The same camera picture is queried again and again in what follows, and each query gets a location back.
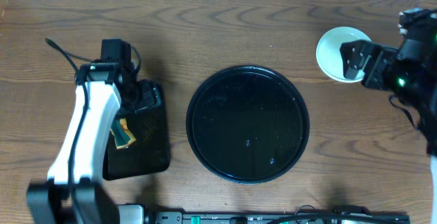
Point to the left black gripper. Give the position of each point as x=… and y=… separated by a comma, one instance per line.
x=147, y=98

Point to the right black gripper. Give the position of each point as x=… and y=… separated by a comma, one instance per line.
x=370, y=65

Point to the light blue plate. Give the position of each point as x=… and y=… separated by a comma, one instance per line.
x=328, y=52

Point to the yellow green sponge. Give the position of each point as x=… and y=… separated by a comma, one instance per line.
x=123, y=137

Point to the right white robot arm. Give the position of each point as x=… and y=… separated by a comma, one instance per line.
x=409, y=73

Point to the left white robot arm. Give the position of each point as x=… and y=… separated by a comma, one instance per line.
x=73, y=191

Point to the black rectangular tray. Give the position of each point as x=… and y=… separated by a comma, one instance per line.
x=149, y=154

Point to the black round tray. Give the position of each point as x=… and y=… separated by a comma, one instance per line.
x=247, y=124

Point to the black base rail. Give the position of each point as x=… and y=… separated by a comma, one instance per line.
x=306, y=214

